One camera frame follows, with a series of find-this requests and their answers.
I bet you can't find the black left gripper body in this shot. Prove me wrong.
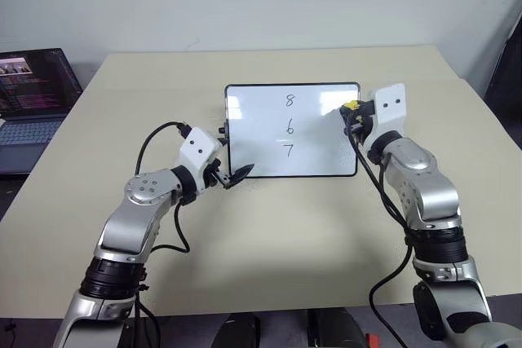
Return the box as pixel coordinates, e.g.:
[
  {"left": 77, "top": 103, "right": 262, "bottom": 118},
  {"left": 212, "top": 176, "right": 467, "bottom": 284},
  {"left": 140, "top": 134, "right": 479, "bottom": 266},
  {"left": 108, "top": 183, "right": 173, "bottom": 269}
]
[{"left": 202, "top": 157, "right": 230, "bottom": 191}]

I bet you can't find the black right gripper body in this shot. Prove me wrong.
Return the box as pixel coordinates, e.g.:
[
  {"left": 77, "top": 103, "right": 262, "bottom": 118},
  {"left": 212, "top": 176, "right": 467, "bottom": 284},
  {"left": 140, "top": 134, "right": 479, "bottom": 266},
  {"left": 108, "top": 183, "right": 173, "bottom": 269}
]
[{"left": 342, "top": 98, "right": 377, "bottom": 146}]

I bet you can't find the black framed whiteboard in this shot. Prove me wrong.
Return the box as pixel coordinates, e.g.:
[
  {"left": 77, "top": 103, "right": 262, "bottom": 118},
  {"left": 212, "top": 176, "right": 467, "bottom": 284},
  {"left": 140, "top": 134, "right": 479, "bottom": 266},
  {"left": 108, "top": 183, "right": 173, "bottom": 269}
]
[{"left": 223, "top": 81, "right": 361, "bottom": 179}]

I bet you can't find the black chair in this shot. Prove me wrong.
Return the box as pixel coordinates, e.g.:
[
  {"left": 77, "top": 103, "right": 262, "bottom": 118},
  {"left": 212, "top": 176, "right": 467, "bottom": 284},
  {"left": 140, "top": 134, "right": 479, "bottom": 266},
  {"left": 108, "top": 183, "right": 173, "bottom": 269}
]
[{"left": 484, "top": 17, "right": 522, "bottom": 131}]

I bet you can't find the dark rounded shape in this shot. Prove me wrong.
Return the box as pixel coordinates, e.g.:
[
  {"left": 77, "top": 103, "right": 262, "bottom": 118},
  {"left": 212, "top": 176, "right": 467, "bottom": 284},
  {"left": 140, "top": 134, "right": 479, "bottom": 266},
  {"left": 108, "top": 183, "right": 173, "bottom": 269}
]
[
  {"left": 212, "top": 312, "right": 263, "bottom": 348},
  {"left": 306, "top": 306, "right": 369, "bottom": 348}
]

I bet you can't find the open laptop with lit screen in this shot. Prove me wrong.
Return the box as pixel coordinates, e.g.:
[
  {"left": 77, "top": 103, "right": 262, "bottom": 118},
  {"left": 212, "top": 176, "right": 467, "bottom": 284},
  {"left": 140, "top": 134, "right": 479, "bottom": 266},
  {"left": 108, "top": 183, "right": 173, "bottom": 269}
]
[{"left": 0, "top": 47, "right": 85, "bottom": 178}]

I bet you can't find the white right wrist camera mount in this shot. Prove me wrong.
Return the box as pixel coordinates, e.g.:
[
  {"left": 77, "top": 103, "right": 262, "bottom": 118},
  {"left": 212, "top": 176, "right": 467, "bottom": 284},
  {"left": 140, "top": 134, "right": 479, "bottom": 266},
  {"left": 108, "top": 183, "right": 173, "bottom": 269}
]
[{"left": 364, "top": 82, "right": 408, "bottom": 146}]

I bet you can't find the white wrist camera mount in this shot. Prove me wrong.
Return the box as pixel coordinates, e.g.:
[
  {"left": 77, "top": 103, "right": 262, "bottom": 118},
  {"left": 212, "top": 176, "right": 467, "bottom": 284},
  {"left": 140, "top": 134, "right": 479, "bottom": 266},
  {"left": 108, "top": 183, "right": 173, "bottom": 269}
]
[
  {"left": 364, "top": 82, "right": 408, "bottom": 146},
  {"left": 176, "top": 126, "right": 223, "bottom": 195}
]

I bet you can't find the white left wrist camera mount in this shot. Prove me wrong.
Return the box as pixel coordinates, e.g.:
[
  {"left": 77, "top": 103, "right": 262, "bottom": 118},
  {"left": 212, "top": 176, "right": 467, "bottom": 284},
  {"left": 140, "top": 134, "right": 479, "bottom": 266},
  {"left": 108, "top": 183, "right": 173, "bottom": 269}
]
[{"left": 176, "top": 126, "right": 223, "bottom": 195}]

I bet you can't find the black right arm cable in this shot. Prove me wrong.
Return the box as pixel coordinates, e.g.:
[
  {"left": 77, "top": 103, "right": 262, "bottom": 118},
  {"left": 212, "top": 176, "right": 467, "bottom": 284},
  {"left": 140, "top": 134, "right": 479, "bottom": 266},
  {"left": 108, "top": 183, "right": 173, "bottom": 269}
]
[{"left": 344, "top": 121, "right": 415, "bottom": 348}]

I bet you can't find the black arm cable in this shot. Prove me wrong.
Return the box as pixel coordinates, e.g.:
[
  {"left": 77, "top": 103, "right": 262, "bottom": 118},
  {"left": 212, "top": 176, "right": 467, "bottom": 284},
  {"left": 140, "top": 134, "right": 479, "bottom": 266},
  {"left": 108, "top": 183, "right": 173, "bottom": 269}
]
[
  {"left": 344, "top": 121, "right": 415, "bottom": 348},
  {"left": 134, "top": 121, "right": 192, "bottom": 348}
]

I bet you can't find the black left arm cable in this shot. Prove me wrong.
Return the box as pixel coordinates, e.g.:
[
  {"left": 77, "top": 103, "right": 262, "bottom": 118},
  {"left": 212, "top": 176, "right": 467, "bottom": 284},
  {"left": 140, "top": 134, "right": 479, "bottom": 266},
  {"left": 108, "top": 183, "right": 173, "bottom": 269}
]
[{"left": 134, "top": 121, "right": 192, "bottom": 348}]

